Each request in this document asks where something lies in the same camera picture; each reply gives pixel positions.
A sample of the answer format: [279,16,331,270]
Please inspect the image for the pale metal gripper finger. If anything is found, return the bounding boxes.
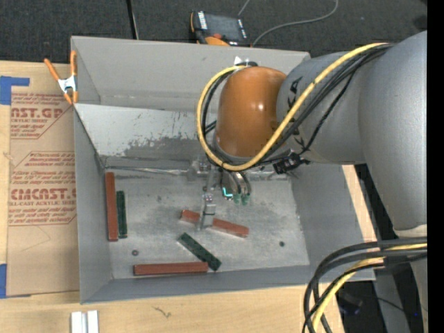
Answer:
[198,193,219,231]
[188,160,211,183]

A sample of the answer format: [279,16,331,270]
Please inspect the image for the red-brown flat block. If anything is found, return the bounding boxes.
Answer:
[133,261,210,277]
[180,209,250,239]
[105,171,120,242]

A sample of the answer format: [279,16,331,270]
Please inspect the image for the dark green flat block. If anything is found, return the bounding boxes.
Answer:
[177,232,223,272]
[115,190,129,239]

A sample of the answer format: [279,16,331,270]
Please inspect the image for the grey metal bin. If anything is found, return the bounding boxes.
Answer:
[70,35,377,305]

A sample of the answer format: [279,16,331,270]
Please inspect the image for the brown cardboard board, red print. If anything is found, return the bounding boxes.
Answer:
[0,60,81,298]

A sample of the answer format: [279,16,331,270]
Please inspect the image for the black cylinder on white bracket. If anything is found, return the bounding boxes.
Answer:
[273,152,311,180]

